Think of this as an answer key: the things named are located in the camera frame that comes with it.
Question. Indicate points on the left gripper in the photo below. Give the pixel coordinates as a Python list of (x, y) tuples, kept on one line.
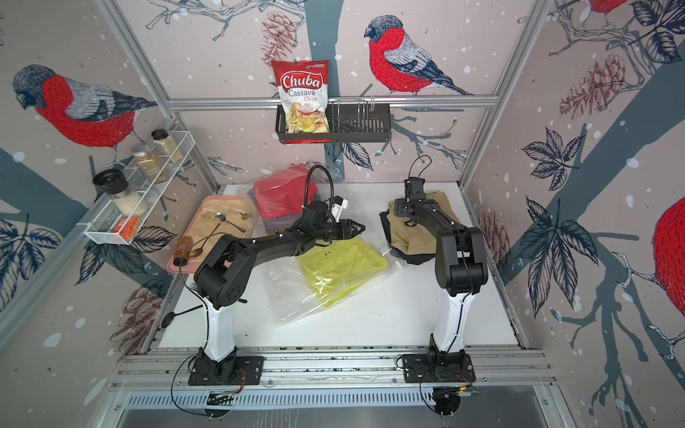
[(348, 229)]

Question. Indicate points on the yellow green garment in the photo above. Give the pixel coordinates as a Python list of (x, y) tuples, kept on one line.
[(335, 271)]

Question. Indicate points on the tan garment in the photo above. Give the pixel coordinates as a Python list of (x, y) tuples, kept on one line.
[(409, 240)]

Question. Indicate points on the clear plastic vacuum bag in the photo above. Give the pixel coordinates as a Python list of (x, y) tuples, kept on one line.
[(288, 296)]

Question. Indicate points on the black trousers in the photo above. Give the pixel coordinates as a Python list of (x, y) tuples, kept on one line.
[(412, 259)]

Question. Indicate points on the red garment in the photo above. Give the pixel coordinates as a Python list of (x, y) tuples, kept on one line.
[(282, 194)]

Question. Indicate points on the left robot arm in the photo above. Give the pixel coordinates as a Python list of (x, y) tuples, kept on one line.
[(224, 274)]

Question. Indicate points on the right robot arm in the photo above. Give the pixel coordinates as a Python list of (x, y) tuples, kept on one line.
[(460, 268)]

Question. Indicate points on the Chuba cassava chips bag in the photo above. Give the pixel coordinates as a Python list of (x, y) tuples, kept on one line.
[(303, 91)]

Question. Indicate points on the metal spoon on tray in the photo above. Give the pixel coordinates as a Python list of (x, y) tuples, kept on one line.
[(222, 218)]

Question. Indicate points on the pink tray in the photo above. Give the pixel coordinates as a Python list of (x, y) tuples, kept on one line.
[(191, 265)]

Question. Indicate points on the tan cloth on tray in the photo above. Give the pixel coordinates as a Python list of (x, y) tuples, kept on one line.
[(238, 209)]

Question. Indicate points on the brown spoon on tray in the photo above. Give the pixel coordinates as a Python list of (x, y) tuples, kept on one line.
[(199, 251)]

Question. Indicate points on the amber bottle on tray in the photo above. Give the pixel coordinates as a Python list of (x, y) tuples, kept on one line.
[(182, 250)]

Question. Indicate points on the black plastic spoon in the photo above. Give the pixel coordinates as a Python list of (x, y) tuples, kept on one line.
[(171, 316)]

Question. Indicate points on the spice jar rear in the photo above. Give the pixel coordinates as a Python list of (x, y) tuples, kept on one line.
[(167, 145)]

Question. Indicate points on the spice jar middle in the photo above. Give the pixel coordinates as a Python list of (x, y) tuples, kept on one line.
[(149, 165)]

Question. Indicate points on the small orange box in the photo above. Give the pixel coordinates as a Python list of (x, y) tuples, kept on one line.
[(127, 228)]

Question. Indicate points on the black lid spice jar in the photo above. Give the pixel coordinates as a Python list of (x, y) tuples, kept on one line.
[(127, 201)]

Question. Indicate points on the black wire basket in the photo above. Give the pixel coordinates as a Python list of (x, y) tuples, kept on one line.
[(362, 122)]

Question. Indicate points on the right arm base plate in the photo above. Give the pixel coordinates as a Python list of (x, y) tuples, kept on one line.
[(452, 368)]

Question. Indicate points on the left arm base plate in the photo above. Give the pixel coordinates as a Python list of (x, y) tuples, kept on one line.
[(249, 370)]

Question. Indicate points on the white wire shelf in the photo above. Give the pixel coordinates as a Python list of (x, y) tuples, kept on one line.
[(99, 229)]

